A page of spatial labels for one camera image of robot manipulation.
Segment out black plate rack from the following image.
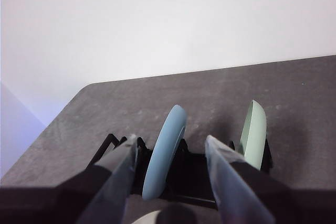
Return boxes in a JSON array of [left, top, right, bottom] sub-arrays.
[[86, 134, 274, 211]]

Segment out green plate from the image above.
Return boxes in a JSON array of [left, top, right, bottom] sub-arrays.
[[238, 100, 268, 171]]

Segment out pale yellow cream plate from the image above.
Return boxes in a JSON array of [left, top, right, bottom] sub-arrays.
[[131, 210, 165, 224]]

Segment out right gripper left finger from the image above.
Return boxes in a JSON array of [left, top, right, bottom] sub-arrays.
[[0, 134, 139, 224]]

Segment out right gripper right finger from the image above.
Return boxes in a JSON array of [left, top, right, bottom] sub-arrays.
[[205, 134, 336, 224]]

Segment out blue plate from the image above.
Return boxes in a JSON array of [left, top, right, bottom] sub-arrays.
[[142, 104, 188, 200]]

